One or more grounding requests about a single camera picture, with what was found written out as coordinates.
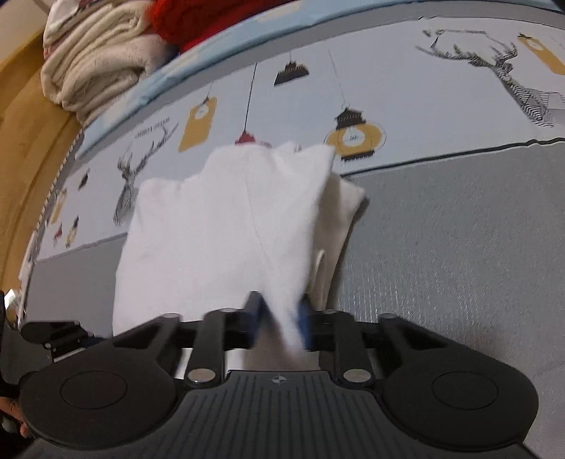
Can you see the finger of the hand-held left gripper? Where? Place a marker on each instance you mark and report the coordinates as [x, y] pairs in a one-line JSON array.
[[57, 337]]

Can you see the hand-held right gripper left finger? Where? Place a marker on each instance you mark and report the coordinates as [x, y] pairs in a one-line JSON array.
[[259, 320]]

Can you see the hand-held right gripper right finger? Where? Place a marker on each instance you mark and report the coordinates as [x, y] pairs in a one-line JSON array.
[[303, 324]]

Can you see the white towel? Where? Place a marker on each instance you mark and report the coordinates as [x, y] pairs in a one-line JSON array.
[[212, 234]]

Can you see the person's left hand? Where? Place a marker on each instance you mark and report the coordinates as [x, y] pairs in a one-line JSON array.
[[12, 415]]

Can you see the printed bed sheet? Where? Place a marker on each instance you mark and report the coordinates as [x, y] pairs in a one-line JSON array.
[[441, 176]]

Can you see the cream folded blanket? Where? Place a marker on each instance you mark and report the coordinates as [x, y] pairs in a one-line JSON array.
[[97, 66]]

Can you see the red knitted cloth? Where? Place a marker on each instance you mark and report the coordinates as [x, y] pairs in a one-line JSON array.
[[194, 20]]

